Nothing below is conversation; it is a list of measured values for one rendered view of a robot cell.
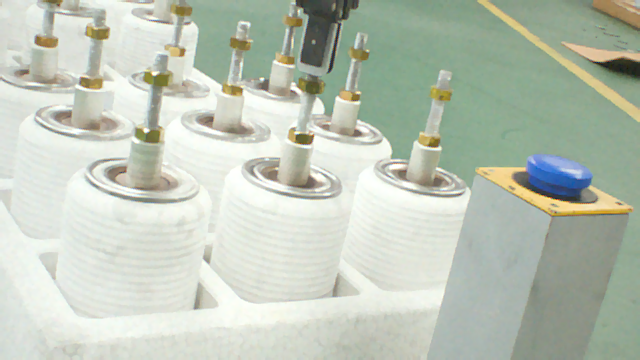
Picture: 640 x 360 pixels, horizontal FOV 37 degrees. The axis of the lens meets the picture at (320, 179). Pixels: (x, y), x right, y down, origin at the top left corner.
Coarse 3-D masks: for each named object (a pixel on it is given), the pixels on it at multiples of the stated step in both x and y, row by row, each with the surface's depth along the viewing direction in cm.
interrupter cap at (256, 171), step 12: (252, 168) 69; (264, 168) 70; (276, 168) 71; (312, 168) 72; (252, 180) 67; (264, 180) 67; (276, 180) 69; (312, 180) 70; (324, 180) 70; (336, 180) 70; (276, 192) 66; (288, 192) 66; (300, 192) 66; (312, 192) 67; (324, 192) 67; (336, 192) 68
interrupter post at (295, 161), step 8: (288, 144) 68; (296, 144) 68; (312, 144) 69; (288, 152) 68; (296, 152) 68; (304, 152) 68; (312, 152) 69; (280, 160) 69; (288, 160) 68; (296, 160) 68; (304, 160) 68; (280, 168) 69; (288, 168) 68; (296, 168) 68; (304, 168) 68; (280, 176) 69; (288, 176) 68; (296, 176) 68; (304, 176) 69; (296, 184) 69; (304, 184) 69
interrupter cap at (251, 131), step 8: (192, 112) 80; (200, 112) 81; (208, 112) 81; (184, 120) 77; (192, 120) 78; (200, 120) 79; (208, 120) 80; (248, 120) 81; (256, 120) 81; (192, 128) 76; (200, 128) 76; (208, 128) 77; (240, 128) 80; (248, 128) 79; (256, 128) 79; (264, 128) 80; (208, 136) 75; (216, 136) 75; (224, 136) 75; (232, 136) 76; (240, 136) 76; (248, 136) 77; (256, 136) 77; (264, 136) 77
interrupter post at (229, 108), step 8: (224, 96) 77; (232, 96) 77; (240, 96) 77; (224, 104) 77; (232, 104) 77; (240, 104) 77; (216, 112) 78; (224, 112) 77; (232, 112) 77; (240, 112) 78; (216, 120) 78; (224, 120) 78; (232, 120) 78; (240, 120) 78; (216, 128) 78; (224, 128) 78; (232, 128) 78
